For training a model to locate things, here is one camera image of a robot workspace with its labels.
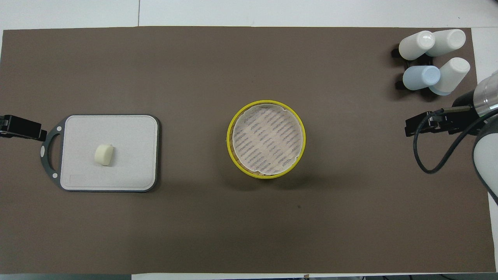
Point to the grey white cutting board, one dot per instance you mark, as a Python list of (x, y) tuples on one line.
[(116, 175)]

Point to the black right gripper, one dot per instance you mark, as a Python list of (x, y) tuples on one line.
[(459, 122)]

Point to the brown table mat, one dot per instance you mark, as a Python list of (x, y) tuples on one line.
[(249, 225)]

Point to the white cup with blue rim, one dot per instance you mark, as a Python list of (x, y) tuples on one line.
[(451, 76), (449, 41)]

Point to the white plastic cup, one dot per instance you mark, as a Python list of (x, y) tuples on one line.
[(414, 46)]

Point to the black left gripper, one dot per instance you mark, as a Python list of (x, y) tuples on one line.
[(4, 123)]

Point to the light blue plastic cup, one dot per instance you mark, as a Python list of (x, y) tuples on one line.
[(420, 77)]

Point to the white steamed bun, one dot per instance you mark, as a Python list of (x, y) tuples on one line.
[(104, 154)]

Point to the yellow bamboo steamer base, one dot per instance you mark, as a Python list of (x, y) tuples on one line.
[(263, 177)]

